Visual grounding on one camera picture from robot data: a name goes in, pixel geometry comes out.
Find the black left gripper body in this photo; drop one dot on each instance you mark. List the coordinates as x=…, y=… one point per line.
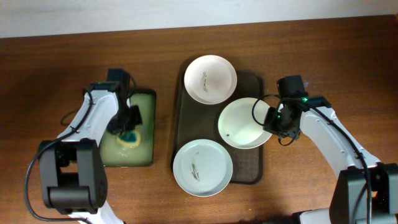
x=125, y=123

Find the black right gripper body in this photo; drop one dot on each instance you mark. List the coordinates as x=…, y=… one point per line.
x=278, y=124

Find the green yellow sponge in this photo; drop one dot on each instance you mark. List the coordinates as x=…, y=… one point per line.
x=130, y=138

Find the cream white plate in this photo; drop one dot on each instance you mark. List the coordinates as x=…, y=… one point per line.
x=237, y=127

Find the light grey plate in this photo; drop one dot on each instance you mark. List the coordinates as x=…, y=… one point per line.
x=202, y=168

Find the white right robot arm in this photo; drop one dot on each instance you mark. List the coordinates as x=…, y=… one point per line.
x=366, y=189

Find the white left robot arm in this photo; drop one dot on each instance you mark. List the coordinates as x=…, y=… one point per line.
x=72, y=174

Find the black soapy water tray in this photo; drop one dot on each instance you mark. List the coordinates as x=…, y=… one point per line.
x=115, y=155

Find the dark brown serving tray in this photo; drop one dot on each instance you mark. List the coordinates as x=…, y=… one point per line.
x=195, y=120

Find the pink dirty plate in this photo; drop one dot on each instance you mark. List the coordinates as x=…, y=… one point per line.
x=210, y=79

